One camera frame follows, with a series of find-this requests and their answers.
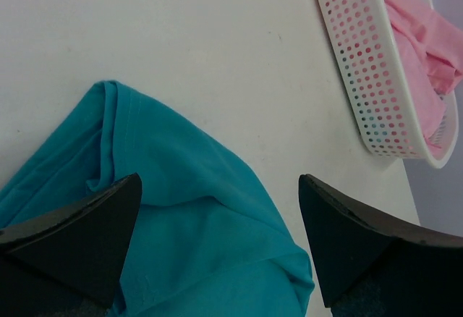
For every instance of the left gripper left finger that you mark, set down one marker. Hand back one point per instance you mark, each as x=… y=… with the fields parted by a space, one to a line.
x=71 y=257

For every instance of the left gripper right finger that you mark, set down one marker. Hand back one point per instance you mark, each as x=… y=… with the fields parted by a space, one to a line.
x=365 y=258

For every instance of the teal t-shirt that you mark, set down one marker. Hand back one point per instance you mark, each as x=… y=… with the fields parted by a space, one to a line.
x=208 y=240

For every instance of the pink t-shirt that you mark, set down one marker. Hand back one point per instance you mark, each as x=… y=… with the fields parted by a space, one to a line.
x=430 y=48

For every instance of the white perforated plastic basket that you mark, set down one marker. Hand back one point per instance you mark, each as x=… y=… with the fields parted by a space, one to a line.
x=373 y=75

